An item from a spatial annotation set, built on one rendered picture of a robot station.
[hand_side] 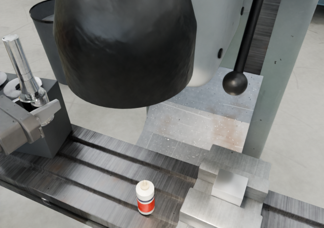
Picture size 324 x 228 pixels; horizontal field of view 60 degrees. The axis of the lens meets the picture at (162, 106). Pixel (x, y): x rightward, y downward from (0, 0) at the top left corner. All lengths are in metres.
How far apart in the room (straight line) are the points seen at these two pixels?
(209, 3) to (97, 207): 0.56
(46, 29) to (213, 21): 2.12
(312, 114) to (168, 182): 1.92
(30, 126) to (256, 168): 0.50
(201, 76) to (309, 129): 2.08
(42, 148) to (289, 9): 0.72
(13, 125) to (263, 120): 0.72
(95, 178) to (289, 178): 1.47
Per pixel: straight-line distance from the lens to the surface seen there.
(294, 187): 1.99
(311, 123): 2.45
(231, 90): 0.34
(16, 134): 0.53
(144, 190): 0.63
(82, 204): 0.74
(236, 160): 0.72
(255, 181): 0.65
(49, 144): 0.81
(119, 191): 0.74
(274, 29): 0.79
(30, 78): 0.53
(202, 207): 0.59
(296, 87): 2.76
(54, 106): 0.56
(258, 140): 1.02
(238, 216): 0.60
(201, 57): 0.32
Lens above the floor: 1.53
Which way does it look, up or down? 42 degrees down
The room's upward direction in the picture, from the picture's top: straight up
